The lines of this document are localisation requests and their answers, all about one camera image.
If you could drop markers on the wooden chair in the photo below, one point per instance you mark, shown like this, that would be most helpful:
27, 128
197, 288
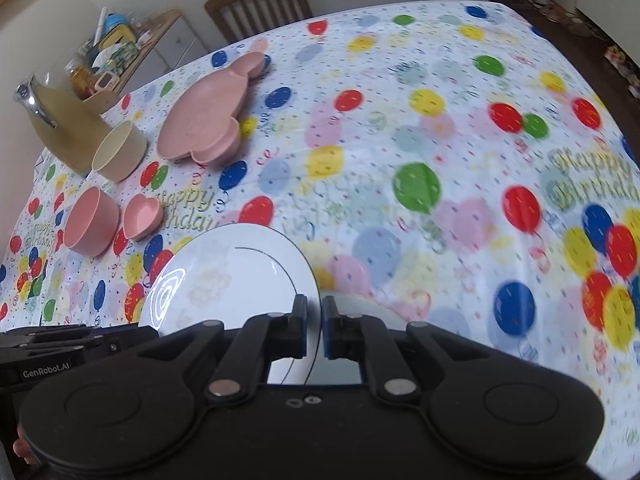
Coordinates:
260, 5

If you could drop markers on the blue yellow container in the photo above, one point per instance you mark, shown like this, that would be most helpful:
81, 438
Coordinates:
117, 27

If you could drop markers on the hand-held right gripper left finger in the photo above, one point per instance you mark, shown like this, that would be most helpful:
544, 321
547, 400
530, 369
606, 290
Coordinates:
301, 327

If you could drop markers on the small white timer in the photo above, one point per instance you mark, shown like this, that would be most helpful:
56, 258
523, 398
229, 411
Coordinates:
106, 81

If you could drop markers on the white drawer cabinet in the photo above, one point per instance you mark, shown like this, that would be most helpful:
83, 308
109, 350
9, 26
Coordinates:
175, 45

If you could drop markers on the person's left hand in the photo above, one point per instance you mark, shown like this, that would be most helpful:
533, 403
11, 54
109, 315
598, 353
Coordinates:
25, 447

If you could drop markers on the cream cup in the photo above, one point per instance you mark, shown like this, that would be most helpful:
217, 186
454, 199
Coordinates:
120, 152

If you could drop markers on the pink heart-shaped dish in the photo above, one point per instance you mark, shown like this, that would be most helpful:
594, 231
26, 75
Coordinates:
142, 217

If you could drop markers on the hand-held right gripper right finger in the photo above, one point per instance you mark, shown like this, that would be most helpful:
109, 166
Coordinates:
327, 330

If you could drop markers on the wooden basket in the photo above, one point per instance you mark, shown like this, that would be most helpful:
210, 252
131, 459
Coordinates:
102, 97

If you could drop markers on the beige thermos jug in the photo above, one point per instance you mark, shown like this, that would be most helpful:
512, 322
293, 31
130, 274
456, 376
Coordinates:
70, 130

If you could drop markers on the balloon print tablecloth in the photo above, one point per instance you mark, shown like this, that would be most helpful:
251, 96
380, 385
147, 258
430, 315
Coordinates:
360, 160

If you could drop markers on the pink bowl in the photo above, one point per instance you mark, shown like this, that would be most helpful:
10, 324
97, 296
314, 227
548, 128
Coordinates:
90, 222

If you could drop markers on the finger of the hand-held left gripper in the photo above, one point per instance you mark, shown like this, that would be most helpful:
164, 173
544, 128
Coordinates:
75, 340

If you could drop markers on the green printed box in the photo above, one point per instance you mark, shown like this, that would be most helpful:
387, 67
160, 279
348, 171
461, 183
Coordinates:
120, 57

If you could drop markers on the white plate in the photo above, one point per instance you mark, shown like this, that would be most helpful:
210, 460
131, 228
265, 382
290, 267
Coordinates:
225, 270

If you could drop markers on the pink mouse-shaped divided plate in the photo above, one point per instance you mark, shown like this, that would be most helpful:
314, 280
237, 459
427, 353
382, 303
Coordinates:
200, 115

